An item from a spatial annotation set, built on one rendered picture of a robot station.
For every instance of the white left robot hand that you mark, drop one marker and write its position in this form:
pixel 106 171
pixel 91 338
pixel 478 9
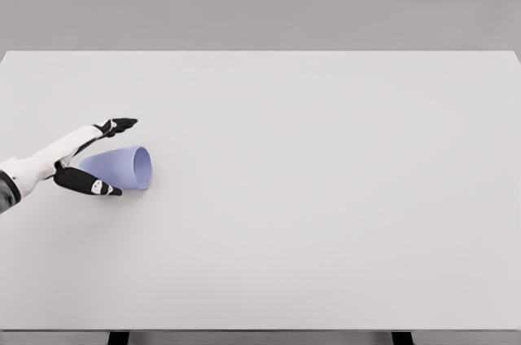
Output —
pixel 61 149

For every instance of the lavender plastic cup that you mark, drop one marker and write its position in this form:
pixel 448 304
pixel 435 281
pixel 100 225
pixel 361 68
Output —
pixel 122 168

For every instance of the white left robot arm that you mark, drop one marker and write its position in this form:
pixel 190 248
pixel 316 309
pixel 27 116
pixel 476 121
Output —
pixel 18 176

